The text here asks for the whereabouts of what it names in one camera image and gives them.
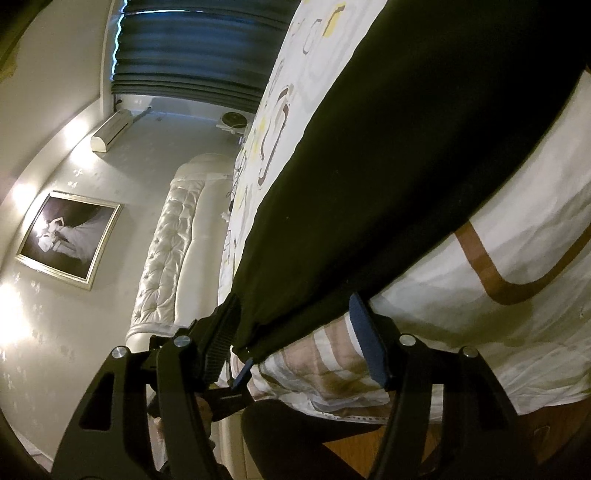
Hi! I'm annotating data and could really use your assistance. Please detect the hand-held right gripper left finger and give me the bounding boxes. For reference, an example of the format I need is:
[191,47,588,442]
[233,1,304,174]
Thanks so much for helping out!
[51,293,243,480]

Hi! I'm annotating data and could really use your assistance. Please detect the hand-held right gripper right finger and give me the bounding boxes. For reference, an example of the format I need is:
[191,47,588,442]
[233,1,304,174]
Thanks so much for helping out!
[348,293,541,480]

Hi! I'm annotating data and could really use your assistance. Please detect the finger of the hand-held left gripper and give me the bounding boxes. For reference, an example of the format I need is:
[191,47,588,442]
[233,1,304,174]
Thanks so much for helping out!
[203,357,256,422]

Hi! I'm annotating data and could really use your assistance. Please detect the black pants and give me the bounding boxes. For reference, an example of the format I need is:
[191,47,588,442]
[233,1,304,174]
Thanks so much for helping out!
[229,0,591,368]

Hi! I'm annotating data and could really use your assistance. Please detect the person's leg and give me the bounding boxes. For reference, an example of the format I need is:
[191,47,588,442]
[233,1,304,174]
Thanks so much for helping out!
[240,399,385,480]

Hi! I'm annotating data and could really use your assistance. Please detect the white tufted headboard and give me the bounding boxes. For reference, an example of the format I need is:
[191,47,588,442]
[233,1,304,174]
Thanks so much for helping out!
[127,152,238,356]

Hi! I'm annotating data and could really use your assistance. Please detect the white patterned bed cover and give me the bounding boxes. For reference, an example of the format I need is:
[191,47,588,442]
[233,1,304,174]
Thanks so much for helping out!
[217,0,591,423]

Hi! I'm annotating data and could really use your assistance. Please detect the round black white device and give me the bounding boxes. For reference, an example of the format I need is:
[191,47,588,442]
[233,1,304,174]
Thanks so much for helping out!
[217,111,250,136]

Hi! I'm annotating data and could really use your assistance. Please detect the white air conditioner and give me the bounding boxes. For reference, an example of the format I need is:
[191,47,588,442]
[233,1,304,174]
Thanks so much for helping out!
[90,109,136,153]

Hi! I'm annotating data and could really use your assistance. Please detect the dark blue curtain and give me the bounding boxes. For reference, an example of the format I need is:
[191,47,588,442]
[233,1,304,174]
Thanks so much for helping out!
[110,0,298,114]

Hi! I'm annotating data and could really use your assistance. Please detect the framed wall picture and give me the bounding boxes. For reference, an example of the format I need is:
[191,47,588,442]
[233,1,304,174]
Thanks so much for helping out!
[15,189,124,291]

